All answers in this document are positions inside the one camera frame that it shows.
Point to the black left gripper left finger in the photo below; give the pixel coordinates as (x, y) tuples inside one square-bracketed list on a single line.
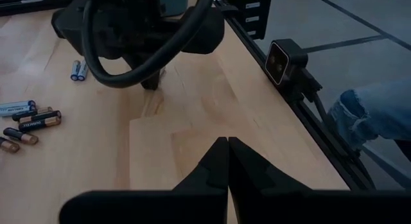
[(192, 204)]

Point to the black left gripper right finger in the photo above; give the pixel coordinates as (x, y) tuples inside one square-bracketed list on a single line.
[(273, 204)]

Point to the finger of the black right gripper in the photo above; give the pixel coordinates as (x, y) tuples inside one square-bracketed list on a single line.
[(151, 82)]

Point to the teal plastic tray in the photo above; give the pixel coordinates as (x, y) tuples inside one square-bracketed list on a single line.
[(173, 4)]

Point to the black box with white labels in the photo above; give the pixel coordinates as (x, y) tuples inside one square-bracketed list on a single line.
[(237, 12)]

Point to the person's leg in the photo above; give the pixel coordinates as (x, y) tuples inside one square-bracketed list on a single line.
[(379, 111)]

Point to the black table-level camera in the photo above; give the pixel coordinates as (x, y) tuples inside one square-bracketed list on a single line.
[(285, 57)]

